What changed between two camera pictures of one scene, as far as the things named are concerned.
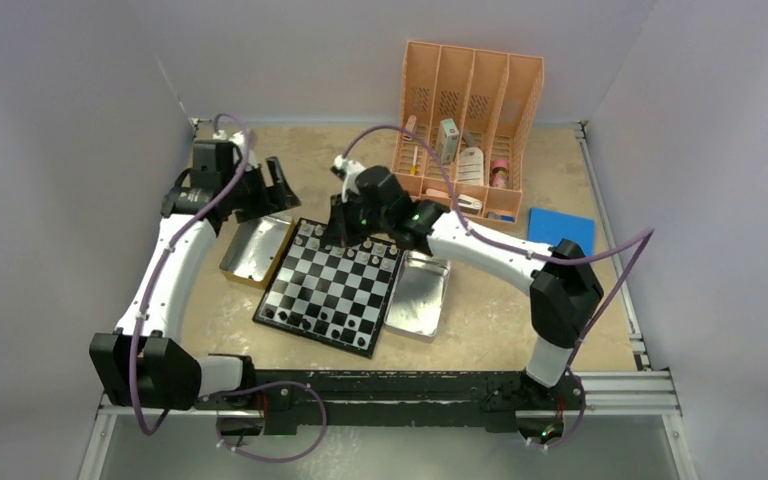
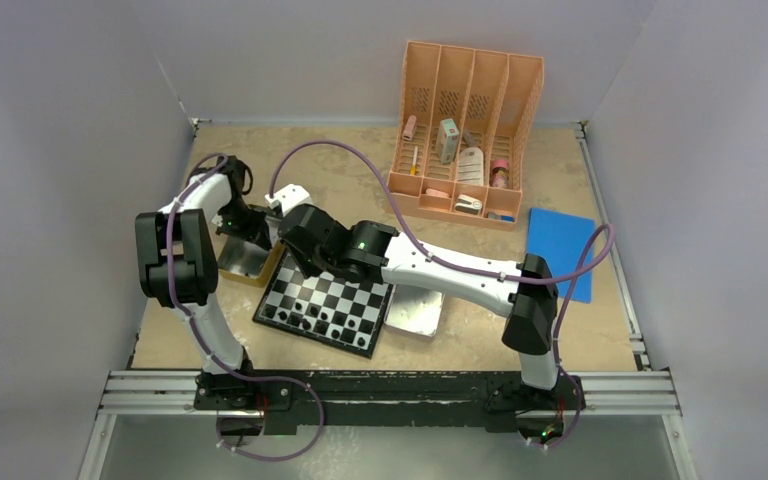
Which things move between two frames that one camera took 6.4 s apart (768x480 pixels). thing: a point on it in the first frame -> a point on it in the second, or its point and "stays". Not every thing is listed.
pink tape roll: [499, 175] stays
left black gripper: [271, 198] -> [257, 232]
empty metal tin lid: [416, 301] stays
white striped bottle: [471, 166] stays
